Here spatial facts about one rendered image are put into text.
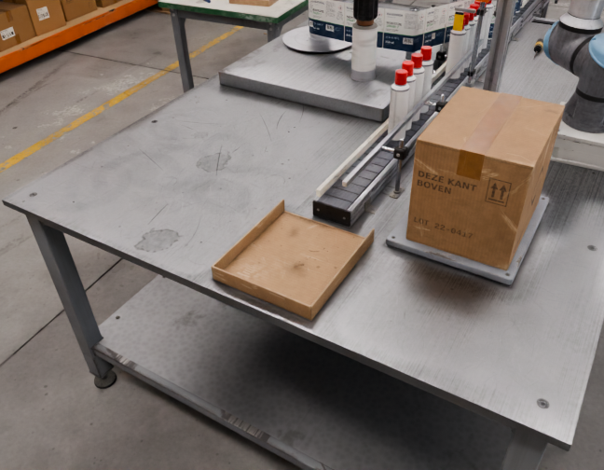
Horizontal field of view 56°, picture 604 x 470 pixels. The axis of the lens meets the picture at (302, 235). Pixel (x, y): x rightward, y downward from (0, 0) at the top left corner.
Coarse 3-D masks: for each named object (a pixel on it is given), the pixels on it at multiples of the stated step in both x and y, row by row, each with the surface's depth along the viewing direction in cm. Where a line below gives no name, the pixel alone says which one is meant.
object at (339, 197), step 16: (448, 80) 199; (432, 96) 190; (448, 96) 190; (432, 112) 180; (416, 128) 173; (384, 160) 158; (368, 176) 152; (336, 192) 147; (352, 192) 147; (336, 208) 142
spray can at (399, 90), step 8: (400, 72) 155; (400, 80) 156; (392, 88) 158; (400, 88) 156; (408, 88) 157; (392, 96) 159; (400, 96) 157; (408, 96) 159; (392, 104) 160; (400, 104) 159; (392, 112) 161; (400, 112) 160; (392, 120) 163; (400, 120) 162; (392, 128) 164; (400, 136) 165
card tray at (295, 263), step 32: (256, 224) 139; (288, 224) 145; (320, 224) 144; (224, 256) 130; (256, 256) 135; (288, 256) 135; (320, 256) 134; (352, 256) 129; (256, 288) 123; (288, 288) 126; (320, 288) 126
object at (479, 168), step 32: (480, 96) 134; (512, 96) 133; (448, 128) 122; (480, 128) 122; (512, 128) 121; (544, 128) 121; (416, 160) 122; (448, 160) 118; (480, 160) 114; (512, 160) 111; (544, 160) 126; (416, 192) 127; (448, 192) 122; (480, 192) 118; (512, 192) 115; (416, 224) 132; (448, 224) 127; (480, 224) 123; (512, 224) 119; (480, 256) 127; (512, 256) 126
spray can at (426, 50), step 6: (426, 48) 168; (426, 54) 169; (426, 60) 170; (426, 66) 170; (432, 66) 171; (426, 72) 171; (426, 78) 172; (426, 84) 173; (426, 90) 175; (426, 108) 179; (420, 114) 180
